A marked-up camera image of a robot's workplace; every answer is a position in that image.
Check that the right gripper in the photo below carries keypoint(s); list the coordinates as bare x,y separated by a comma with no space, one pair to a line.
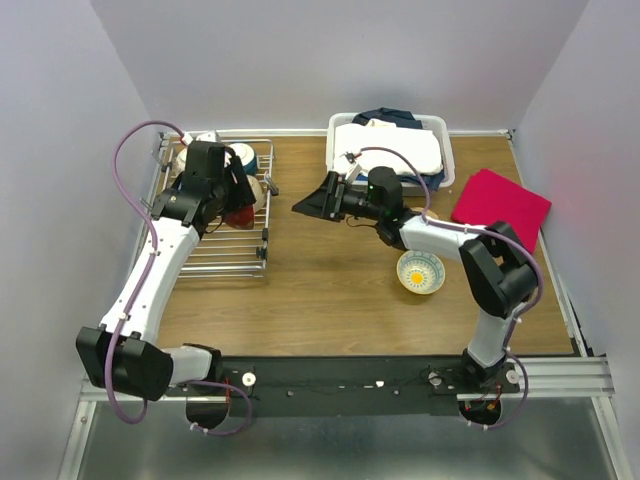
326,200

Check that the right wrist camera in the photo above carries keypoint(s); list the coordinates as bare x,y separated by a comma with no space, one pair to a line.
352,168

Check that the plain beige bowl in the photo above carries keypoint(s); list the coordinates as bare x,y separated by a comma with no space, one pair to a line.
258,192

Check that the teal white bowl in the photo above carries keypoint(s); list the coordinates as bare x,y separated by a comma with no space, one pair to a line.
247,156

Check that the red glossy bowl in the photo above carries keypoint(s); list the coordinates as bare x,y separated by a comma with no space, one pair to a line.
240,219

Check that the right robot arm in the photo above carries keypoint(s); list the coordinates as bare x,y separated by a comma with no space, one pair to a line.
501,273

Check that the dark blue cloth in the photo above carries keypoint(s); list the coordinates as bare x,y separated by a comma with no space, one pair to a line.
382,116

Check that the red folded cloth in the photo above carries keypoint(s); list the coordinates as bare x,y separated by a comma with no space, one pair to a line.
489,197

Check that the white plastic laundry basket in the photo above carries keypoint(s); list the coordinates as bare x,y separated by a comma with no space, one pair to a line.
390,145

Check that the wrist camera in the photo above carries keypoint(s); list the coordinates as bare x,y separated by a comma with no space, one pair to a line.
352,168
206,136

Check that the beige flower pattern bowl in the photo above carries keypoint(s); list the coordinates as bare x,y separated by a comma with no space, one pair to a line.
430,214

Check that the metal wire dish rack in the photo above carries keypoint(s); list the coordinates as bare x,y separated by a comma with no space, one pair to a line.
209,249

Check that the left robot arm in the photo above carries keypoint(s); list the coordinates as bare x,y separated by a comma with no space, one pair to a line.
121,354

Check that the white floral bowl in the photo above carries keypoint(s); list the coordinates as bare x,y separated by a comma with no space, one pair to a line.
179,164

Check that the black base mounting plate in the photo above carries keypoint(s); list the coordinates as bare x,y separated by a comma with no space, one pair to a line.
252,387

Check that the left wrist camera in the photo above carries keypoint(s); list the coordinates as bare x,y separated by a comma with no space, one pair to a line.
206,136

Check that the white folded cloth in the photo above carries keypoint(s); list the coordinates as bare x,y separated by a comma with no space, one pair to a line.
420,147

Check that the yellow dotted white bowl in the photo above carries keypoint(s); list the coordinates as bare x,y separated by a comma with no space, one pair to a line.
420,273

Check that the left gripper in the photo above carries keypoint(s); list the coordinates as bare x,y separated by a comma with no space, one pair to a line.
241,193

